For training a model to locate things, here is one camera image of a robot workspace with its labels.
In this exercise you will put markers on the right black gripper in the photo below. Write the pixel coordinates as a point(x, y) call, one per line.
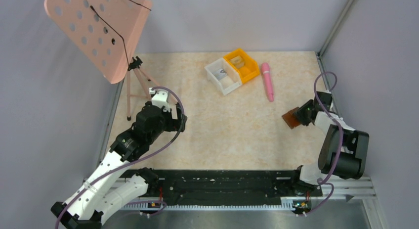
point(302, 115)

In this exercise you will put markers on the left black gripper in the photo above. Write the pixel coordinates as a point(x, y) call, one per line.
point(180, 121)

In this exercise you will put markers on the brown leather card holder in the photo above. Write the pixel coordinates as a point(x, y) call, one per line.
point(290, 119)

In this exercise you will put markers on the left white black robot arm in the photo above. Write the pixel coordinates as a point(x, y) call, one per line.
point(156, 127)

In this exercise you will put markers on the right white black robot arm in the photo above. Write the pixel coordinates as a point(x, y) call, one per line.
point(344, 150)

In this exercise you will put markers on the pink marker pen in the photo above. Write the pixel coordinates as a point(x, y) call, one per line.
point(265, 69)

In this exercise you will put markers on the small item in white bin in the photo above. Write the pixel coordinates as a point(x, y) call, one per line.
point(220, 74)

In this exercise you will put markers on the yellow plastic bin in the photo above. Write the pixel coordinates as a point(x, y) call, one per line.
point(246, 67)

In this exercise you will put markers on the white plastic bin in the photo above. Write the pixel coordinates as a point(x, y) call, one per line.
point(227, 84)

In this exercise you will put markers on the tan item in yellow bin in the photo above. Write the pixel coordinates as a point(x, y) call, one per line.
point(238, 62)

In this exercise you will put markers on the pink perforated music stand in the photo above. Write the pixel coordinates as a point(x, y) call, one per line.
point(106, 31)

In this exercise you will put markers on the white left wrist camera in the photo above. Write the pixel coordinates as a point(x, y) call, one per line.
point(159, 98)

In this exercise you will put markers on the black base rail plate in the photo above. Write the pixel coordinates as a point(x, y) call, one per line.
point(228, 187)

